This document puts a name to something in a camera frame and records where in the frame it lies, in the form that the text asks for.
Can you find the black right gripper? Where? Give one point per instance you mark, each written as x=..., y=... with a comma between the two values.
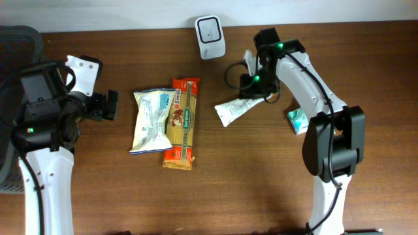
x=249, y=92

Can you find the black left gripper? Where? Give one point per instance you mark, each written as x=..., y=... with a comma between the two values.
x=110, y=104

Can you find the white cream tube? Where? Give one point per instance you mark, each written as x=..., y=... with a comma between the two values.
x=232, y=110

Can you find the teal tissue pack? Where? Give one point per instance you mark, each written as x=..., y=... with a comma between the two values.
x=298, y=121

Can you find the white chips bag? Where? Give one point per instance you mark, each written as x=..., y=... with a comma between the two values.
x=153, y=110

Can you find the San Remo spaghetti packet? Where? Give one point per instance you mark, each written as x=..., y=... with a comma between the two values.
x=181, y=124

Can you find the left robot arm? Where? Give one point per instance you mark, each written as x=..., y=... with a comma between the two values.
x=59, y=95

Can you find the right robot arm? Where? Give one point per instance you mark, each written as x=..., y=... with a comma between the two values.
x=334, y=142

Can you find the white barcode scanner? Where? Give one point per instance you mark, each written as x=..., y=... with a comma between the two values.
x=210, y=37

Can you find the grey plastic basket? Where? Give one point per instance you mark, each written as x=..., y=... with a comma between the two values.
x=20, y=46

